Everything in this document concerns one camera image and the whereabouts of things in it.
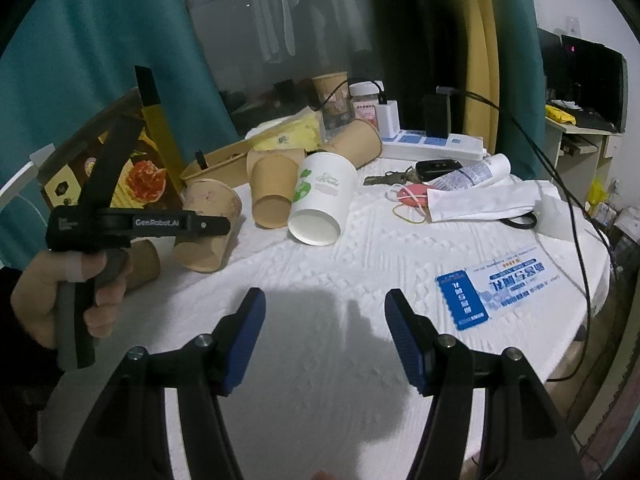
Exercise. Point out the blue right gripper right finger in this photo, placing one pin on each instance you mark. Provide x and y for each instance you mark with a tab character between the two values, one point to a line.
408	338

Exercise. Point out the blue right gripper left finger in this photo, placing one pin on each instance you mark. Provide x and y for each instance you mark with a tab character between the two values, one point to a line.
241	335

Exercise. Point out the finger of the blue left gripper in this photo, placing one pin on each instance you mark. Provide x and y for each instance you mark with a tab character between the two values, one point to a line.
158	127

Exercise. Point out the brown paper cup floral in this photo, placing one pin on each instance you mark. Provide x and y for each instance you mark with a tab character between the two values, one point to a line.
217	208

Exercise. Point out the person's left hand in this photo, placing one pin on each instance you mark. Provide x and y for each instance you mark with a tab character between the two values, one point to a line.
34	296

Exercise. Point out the lying brown paper cup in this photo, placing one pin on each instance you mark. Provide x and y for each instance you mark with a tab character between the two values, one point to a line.
145	264

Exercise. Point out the brown cracker box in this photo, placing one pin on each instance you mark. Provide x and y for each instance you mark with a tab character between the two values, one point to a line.
114	149

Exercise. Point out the blue white leaflet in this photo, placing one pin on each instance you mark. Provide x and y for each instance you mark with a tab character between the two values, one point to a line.
494	288

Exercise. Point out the white desk lamp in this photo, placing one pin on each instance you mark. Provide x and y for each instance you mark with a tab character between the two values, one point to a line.
27	174

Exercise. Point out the teal curtain left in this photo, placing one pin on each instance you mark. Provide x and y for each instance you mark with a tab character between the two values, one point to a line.
69	59

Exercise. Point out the teal curtain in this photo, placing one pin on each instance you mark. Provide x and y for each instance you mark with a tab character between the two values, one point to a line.
69	59
522	87

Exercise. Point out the kraft rectangular food container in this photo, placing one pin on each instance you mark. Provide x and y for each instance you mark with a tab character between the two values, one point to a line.
227	165

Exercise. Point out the white tablecloth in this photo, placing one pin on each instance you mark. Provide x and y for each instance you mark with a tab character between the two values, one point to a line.
325	389

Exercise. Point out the yellow rubber band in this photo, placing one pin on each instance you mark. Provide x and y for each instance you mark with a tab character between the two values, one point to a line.
414	215

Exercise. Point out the pink round object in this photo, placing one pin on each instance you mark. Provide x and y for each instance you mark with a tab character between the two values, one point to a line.
410	194

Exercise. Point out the brown paper cup pair front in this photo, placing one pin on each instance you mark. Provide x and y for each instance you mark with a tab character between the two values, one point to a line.
272	176

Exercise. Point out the key bunch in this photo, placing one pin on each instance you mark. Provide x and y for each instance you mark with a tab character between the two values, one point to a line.
393	178

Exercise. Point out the yellow tissue pack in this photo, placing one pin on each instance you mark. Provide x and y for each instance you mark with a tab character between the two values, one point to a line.
297	131

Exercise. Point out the black car key fob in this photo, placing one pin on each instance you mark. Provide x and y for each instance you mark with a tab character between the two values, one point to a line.
428	170

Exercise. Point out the white paper cup green print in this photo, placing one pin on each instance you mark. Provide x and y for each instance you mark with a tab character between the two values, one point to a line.
324	190

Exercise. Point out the white tube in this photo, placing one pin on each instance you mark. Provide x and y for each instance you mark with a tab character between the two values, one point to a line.
486	172

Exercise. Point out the white power strip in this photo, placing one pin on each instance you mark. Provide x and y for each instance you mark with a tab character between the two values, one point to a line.
416	145

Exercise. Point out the upright paper cup rear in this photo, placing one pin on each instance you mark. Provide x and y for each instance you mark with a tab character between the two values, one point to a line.
332	92

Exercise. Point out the brown paper cup rear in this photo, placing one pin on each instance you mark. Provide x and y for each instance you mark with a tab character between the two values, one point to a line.
359	142

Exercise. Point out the white charger adapter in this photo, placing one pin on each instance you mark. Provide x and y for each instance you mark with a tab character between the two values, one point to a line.
387	116

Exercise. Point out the glass jar white lid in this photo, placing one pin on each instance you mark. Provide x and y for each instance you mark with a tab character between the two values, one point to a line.
364	97

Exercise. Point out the teal curtain right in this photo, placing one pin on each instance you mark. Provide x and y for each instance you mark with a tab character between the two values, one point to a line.
522	87

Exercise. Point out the yellow curtain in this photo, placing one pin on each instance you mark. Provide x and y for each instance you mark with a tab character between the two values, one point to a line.
482	70

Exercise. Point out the white computer desk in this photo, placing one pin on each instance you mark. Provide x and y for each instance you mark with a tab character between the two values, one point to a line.
581	155

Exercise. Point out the black monitor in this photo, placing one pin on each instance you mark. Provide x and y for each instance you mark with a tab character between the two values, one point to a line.
586	79

